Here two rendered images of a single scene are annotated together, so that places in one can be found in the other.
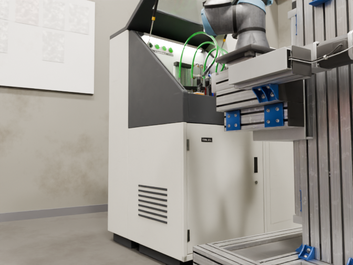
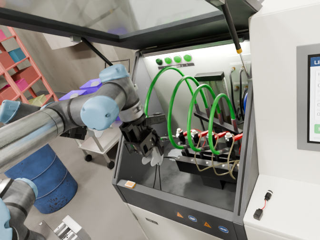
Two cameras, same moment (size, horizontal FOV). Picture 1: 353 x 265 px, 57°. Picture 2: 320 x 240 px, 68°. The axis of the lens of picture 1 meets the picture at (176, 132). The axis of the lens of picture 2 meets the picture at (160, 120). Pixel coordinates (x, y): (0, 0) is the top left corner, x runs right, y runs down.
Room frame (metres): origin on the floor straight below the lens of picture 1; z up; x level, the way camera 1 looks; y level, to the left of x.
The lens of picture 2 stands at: (1.93, -1.06, 1.74)
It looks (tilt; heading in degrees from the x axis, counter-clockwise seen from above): 29 degrees down; 83
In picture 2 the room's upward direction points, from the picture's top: 22 degrees counter-clockwise
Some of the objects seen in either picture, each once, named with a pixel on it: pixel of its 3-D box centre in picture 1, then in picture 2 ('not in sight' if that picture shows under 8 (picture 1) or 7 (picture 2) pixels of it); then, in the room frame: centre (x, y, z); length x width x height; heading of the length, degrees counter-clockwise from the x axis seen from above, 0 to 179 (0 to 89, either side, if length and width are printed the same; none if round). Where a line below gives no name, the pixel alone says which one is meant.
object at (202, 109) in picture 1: (225, 112); (171, 206); (1.92, -0.30, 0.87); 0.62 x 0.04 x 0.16; 128
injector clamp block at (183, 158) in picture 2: not in sight; (213, 169); (2.18, -0.24, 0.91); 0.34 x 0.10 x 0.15; 128
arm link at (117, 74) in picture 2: not in sight; (118, 87); (1.93, -0.44, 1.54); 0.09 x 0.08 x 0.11; 59
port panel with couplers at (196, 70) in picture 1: (198, 78); (245, 87); (2.46, -0.17, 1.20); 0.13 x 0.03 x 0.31; 128
